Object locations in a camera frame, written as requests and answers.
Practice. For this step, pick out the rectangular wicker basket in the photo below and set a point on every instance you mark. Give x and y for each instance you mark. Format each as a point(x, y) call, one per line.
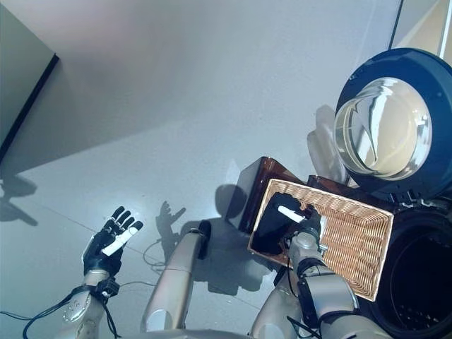
point(353, 240)

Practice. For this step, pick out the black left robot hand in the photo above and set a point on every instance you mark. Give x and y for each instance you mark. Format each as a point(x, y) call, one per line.
point(102, 254)

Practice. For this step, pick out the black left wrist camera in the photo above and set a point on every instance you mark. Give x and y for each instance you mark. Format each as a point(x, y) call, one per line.
point(107, 287)

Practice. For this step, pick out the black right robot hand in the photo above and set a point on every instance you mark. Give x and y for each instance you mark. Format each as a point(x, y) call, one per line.
point(312, 224)

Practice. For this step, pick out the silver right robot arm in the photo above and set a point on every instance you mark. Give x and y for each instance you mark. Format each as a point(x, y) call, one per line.
point(325, 289)

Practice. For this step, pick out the round glass washing machine door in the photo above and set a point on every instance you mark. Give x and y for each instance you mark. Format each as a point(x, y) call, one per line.
point(388, 123)

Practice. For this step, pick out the left robot leg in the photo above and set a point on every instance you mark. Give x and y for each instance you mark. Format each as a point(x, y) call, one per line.
point(176, 279)

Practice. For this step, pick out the grey robot torso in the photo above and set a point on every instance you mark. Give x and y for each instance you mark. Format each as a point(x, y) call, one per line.
point(190, 334)

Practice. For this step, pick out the right robot leg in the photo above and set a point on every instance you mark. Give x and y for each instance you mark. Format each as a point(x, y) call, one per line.
point(275, 310)

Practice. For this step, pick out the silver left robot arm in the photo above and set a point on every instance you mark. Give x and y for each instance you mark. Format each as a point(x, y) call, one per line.
point(81, 310)

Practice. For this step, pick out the white counter cabinet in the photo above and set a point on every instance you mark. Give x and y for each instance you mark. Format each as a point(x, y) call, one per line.
point(423, 24)

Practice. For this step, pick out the grey washing machine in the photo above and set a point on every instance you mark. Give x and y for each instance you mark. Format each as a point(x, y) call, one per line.
point(416, 265)

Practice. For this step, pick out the black cloth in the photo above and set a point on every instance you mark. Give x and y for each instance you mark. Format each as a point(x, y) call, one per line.
point(272, 226)

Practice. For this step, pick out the robot leg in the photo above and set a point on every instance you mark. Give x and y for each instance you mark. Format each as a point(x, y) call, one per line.
point(275, 310)
point(176, 279)

